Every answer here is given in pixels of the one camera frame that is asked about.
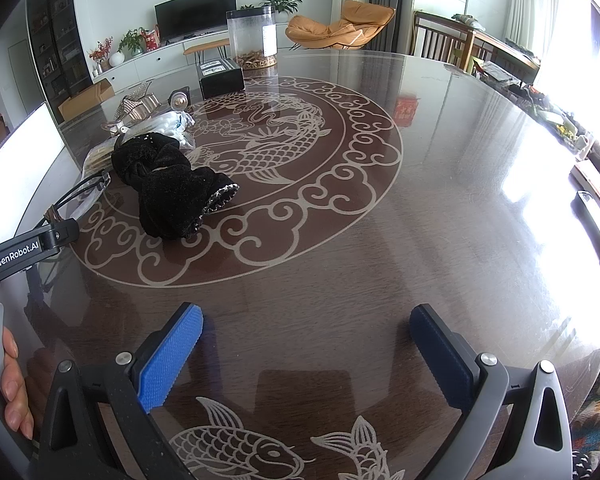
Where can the grey curtain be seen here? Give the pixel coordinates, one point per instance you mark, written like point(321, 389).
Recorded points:
point(390, 0)

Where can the clear jar with black lid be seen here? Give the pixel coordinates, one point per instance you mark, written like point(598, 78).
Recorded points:
point(250, 35)

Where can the orange lounge chair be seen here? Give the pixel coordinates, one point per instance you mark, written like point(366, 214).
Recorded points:
point(345, 25)

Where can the person's left hand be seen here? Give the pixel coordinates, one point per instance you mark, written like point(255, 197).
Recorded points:
point(15, 390)

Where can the white television cabinet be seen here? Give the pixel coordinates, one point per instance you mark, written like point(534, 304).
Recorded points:
point(155, 62)

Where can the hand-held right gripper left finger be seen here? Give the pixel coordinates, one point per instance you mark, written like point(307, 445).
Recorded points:
point(172, 355)

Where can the dark display cabinet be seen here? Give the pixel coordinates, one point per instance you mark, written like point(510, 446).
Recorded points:
point(55, 45)

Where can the black television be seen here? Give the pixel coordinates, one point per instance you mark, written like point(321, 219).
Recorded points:
point(195, 12)

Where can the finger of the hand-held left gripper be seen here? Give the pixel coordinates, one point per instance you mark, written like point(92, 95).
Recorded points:
point(62, 235)

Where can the white round vase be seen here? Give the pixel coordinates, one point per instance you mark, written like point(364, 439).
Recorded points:
point(117, 59)

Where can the black thin-frame eyeglasses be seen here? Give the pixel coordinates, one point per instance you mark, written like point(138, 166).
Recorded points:
point(87, 185)

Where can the red flower branches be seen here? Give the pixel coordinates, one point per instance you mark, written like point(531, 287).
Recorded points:
point(101, 49)

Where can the large potted plant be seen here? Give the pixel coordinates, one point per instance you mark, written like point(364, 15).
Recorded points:
point(282, 5)

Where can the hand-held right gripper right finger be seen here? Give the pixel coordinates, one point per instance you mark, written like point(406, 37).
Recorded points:
point(442, 360)

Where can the leafy potted plant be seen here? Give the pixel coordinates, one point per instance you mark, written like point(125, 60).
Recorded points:
point(132, 40)

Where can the wooden desk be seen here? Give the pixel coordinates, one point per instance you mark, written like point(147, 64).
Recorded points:
point(505, 50)

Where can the bag of cotton swabs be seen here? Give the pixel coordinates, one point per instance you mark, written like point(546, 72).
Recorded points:
point(172, 127)

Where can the orange top bench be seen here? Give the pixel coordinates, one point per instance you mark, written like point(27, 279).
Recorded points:
point(205, 46)

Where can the red gift box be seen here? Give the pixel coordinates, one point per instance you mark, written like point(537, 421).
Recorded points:
point(151, 37)

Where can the brown cardboard box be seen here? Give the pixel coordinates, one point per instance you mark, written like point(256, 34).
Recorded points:
point(85, 100)

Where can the black velvet cloth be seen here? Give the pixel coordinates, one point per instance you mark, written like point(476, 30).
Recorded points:
point(165, 185)

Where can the black cardboard box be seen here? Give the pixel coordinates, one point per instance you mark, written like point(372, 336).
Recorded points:
point(222, 82)

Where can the wooden slatted chair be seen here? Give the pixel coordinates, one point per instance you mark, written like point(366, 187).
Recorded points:
point(440, 40)

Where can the pack of wooden sticks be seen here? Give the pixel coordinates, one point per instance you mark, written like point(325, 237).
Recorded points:
point(102, 155)

